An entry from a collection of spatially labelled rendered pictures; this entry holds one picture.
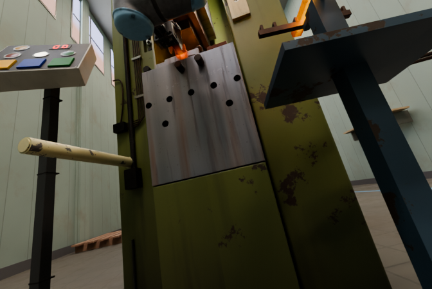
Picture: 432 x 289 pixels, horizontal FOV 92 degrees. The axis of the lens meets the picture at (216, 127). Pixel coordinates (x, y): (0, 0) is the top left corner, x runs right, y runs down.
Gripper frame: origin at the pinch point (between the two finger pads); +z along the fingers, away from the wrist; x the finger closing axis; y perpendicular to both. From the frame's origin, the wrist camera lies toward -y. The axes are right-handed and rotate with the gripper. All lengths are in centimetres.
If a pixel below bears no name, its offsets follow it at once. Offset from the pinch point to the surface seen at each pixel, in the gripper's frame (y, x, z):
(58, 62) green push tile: 1.0, -44.1, -14.2
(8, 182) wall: -7, -291, 130
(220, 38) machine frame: -40, 15, 51
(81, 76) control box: 6.4, -38.0, -9.3
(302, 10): 10.2, 46.0, -7.4
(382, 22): 36, 50, -27
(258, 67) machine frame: 10.8, 30.1, 16.9
